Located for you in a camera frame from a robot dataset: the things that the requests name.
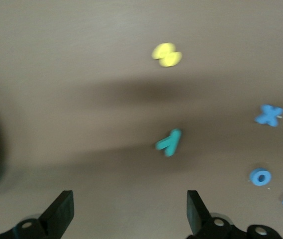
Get blue foam letter o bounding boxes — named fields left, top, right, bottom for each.
left=249, top=167, right=273, bottom=187

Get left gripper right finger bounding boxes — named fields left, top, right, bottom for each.
left=187, top=190, right=283, bottom=239

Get yellow foam letter s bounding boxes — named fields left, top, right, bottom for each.
left=152, top=42, right=183, bottom=68

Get blue foam letter x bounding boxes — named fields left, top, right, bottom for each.
left=254, top=104, right=283, bottom=127

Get teal foam letter y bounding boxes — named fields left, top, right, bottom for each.
left=155, top=128, right=182, bottom=157

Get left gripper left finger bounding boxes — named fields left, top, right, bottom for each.
left=0, top=190, right=75, bottom=239

